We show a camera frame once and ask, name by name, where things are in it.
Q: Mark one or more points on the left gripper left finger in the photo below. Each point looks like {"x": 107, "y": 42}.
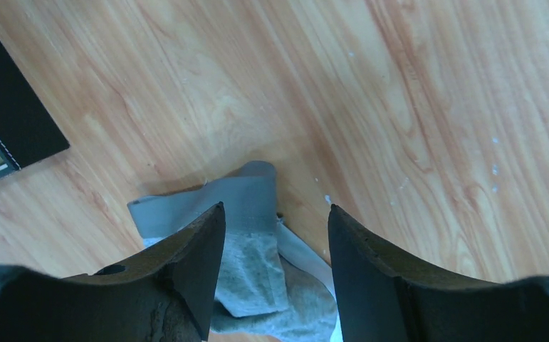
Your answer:
{"x": 163, "y": 293}

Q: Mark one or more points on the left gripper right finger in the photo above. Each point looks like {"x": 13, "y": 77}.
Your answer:
{"x": 385, "y": 293}

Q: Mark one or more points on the grey underwear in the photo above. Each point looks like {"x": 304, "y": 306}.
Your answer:
{"x": 270, "y": 281}

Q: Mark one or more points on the black compartment storage box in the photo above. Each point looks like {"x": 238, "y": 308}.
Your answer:
{"x": 28, "y": 133}

